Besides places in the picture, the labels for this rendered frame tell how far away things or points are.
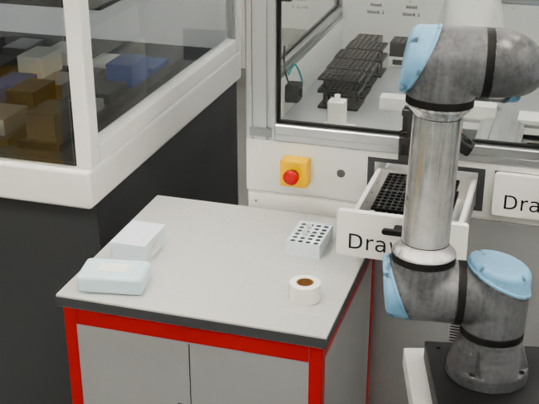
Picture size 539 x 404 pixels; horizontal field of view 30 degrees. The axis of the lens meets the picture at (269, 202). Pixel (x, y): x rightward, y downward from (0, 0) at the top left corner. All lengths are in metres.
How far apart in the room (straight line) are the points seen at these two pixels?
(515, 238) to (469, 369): 0.75
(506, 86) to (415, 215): 0.27
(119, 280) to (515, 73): 1.01
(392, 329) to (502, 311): 0.96
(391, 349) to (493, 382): 0.93
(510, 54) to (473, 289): 0.42
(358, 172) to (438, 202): 0.84
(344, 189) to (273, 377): 0.62
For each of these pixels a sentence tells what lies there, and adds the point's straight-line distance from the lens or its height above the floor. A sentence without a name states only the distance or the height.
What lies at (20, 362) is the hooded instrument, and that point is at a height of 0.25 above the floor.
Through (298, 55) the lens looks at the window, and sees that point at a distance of 2.53.
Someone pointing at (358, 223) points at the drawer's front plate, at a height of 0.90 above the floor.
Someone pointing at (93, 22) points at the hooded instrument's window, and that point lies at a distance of 2.55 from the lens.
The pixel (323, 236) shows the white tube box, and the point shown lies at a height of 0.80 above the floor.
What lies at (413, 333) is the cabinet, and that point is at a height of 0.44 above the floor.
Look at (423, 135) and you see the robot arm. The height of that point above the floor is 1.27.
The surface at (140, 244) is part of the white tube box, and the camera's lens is 2.36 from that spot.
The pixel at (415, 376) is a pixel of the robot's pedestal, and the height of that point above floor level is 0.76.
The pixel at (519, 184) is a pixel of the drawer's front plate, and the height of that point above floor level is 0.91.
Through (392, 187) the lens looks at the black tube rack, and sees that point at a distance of 2.45.
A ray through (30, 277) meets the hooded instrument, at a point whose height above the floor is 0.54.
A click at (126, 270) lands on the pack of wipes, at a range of 2.27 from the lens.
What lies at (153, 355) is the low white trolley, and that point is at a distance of 2.27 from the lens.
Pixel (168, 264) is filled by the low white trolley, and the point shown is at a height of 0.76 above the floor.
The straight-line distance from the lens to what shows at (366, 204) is 2.42.
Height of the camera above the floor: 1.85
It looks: 24 degrees down
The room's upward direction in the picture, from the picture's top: straight up
